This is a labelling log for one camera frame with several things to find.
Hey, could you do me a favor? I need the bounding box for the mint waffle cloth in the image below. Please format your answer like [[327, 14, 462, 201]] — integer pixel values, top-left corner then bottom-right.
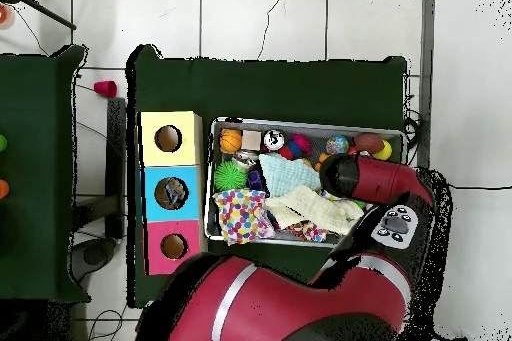
[[258, 152, 323, 198]]

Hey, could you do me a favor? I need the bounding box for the polka-dot cloth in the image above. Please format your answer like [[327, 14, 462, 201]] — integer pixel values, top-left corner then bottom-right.
[[211, 187, 277, 247]]

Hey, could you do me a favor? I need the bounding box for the cream waffle cloth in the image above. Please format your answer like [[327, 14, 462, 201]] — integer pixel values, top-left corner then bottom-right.
[[264, 184, 366, 237]]

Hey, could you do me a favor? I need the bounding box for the clear crinkled plastic packet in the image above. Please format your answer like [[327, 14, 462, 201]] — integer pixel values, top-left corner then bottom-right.
[[162, 180, 188, 207]]

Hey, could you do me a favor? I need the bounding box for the wooden box with three holes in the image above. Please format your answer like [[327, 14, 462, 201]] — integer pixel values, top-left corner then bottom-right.
[[136, 110, 209, 277]]

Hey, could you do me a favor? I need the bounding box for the silver mesh bin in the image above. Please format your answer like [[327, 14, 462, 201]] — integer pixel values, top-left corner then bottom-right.
[[202, 116, 407, 248]]

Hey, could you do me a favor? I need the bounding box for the large green spiky ball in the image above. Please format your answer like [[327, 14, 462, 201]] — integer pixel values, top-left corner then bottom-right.
[[214, 160, 248, 192]]

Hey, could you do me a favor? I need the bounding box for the wooden block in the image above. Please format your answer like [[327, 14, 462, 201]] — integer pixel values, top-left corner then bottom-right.
[[241, 129, 263, 151]]

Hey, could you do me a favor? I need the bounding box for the orange toy basketball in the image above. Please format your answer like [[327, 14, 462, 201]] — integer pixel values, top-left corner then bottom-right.
[[219, 128, 244, 154]]

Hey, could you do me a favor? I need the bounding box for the dark green table cloth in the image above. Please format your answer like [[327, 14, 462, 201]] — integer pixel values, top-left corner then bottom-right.
[[0, 44, 91, 303], [126, 44, 408, 310]]

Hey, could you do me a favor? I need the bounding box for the red plastic cup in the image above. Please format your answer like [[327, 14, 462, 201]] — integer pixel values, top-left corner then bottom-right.
[[93, 79, 119, 99]]

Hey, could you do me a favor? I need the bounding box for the black floor cable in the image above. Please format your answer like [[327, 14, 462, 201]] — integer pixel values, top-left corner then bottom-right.
[[449, 183, 512, 191]]

